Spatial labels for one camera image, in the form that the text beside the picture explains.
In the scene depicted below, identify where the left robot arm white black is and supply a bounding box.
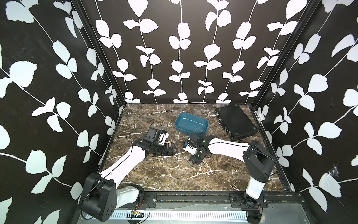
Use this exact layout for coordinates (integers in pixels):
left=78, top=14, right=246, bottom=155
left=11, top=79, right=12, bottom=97
left=79, top=140, right=178, bottom=222

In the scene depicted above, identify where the steel nail pile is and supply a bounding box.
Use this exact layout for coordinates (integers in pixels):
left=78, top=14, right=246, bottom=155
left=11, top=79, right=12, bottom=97
left=183, top=157, right=201, bottom=170

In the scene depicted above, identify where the small circuit board with wires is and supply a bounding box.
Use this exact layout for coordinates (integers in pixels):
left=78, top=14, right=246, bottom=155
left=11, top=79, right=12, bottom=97
left=127, top=199, right=151, bottom=224

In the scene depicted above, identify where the teal plastic storage box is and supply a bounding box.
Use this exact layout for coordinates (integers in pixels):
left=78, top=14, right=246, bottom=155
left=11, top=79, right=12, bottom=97
left=175, top=113, right=210, bottom=137

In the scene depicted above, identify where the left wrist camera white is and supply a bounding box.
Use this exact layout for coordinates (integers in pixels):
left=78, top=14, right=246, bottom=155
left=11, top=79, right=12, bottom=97
left=144, top=127, right=169, bottom=145

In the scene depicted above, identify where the black front rail base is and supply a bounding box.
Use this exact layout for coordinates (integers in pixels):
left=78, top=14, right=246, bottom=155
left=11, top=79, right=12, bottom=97
left=78, top=191, right=305, bottom=211

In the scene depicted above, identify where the black carrying case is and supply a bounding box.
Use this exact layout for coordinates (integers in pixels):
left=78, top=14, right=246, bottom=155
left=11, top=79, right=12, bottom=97
left=215, top=105, right=258, bottom=141

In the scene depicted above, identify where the white perforated strip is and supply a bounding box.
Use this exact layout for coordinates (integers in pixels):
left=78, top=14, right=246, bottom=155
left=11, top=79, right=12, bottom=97
left=110, top=211, right=247, bottom=222

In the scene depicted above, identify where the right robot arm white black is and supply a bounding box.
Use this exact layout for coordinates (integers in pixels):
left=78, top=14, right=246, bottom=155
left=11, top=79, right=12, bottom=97
left=184, top=134, right=275, bottom=200

